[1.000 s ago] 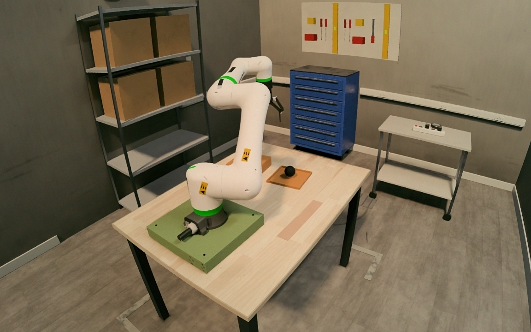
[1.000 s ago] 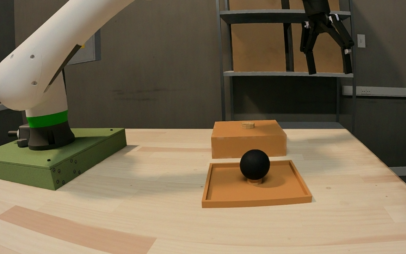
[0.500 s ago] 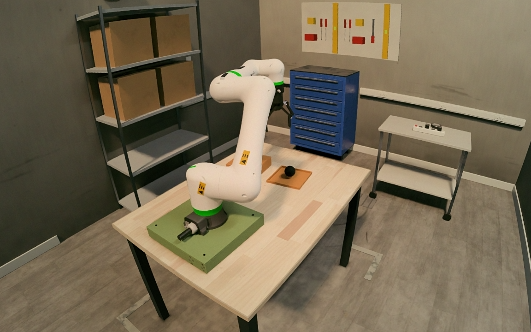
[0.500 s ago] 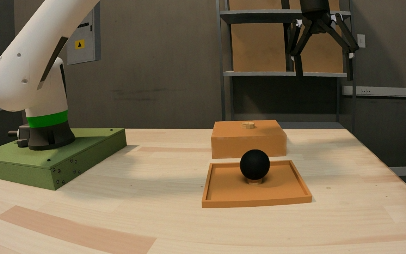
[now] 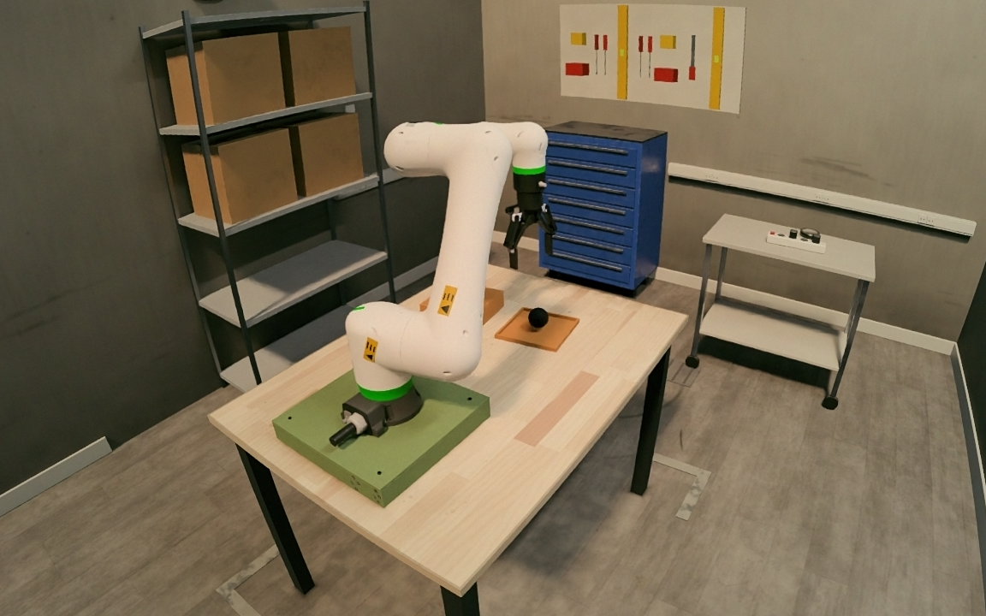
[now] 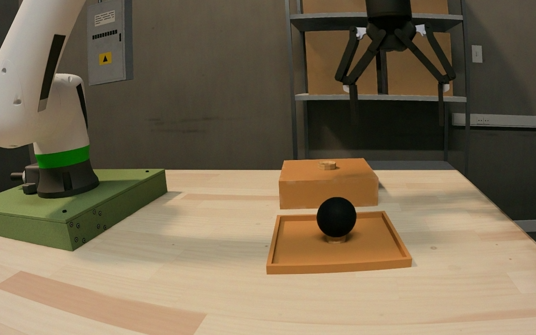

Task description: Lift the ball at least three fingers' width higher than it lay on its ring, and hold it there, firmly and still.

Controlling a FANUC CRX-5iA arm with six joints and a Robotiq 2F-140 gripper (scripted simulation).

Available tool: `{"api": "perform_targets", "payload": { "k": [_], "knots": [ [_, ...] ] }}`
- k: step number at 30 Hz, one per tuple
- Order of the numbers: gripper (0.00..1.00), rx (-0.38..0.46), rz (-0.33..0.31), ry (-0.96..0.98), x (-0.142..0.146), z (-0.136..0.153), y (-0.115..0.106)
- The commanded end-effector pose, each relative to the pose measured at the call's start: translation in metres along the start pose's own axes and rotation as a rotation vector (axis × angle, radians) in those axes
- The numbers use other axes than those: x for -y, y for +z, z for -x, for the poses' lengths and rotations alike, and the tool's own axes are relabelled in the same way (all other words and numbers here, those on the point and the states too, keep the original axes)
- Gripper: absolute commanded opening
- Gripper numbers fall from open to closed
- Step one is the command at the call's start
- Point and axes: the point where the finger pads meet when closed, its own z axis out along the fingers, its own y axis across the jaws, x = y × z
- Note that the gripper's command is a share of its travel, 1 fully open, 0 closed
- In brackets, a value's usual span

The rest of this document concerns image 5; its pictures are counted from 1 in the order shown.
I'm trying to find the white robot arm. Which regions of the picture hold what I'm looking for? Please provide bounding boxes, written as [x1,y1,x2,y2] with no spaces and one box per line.
[329,122,548,447]

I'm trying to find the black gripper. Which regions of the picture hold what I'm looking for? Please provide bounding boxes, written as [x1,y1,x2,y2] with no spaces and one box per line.
[503,191,557,270]

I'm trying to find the black ball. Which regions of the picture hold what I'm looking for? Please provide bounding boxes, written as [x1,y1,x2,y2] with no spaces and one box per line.
[528,307,549,328]

